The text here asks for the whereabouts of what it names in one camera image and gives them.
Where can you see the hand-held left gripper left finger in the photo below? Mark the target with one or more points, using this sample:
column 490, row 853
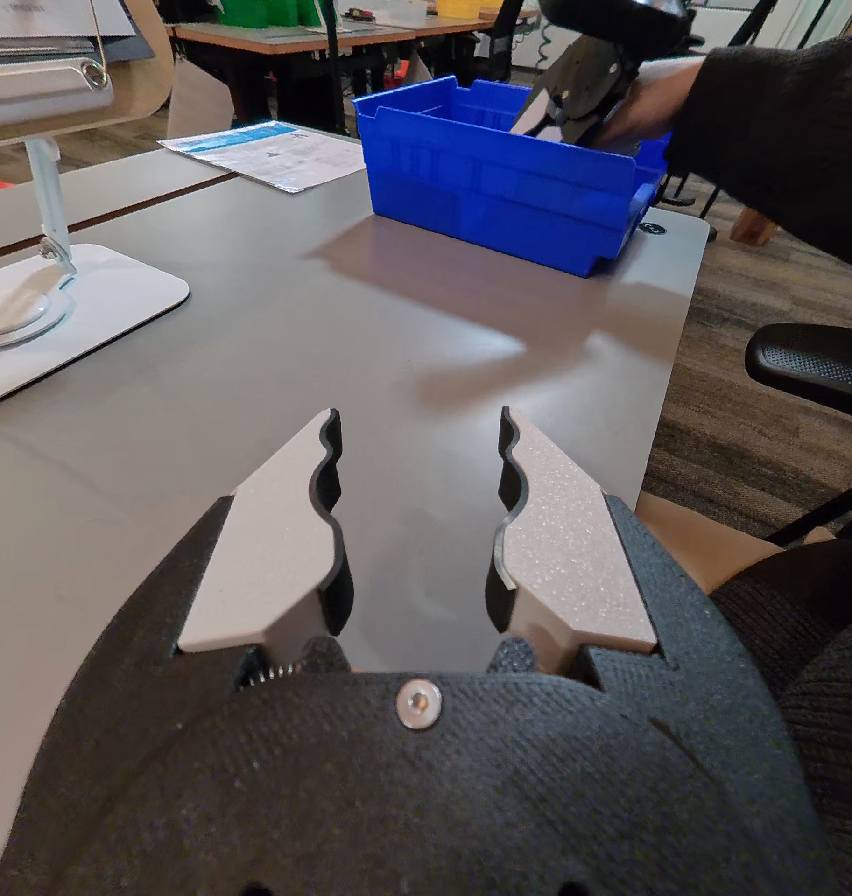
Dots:
column 265, row 560

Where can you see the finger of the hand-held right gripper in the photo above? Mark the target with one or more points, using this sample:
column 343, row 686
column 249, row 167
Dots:
column 534, row 115

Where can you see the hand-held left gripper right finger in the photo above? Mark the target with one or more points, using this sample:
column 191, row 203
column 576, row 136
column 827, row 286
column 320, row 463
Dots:
column 580, row 567

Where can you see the blue plastic bin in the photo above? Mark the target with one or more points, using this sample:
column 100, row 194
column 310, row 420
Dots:
column 503, row 189

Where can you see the person's right forearm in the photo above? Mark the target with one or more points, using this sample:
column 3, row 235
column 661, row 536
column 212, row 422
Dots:
column 783, row 126

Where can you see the grey desk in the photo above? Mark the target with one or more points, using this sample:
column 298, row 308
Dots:
column 258, row 350

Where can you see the person's right hand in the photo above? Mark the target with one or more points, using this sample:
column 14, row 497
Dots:
column 653, row 98

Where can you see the wood-topped table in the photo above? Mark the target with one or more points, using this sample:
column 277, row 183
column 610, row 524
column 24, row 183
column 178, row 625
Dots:
column 293, row 38

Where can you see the blue-edged paper sheet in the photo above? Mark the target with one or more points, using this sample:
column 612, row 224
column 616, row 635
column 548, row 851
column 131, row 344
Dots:
column 272, row 154

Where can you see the small green bin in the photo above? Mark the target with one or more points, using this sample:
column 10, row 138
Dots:
column 258, row 12

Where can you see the white document stand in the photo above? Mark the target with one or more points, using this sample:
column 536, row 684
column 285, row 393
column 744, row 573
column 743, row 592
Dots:
column 103, row 301

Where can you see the black office chair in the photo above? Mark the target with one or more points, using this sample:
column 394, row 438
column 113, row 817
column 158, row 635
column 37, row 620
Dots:
column 818, row 364

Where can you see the printed instruction sheet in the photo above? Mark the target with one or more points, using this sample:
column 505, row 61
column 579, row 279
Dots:
column 40, row 17

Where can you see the wooden post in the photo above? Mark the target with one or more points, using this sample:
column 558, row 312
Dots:
column 751, row 227

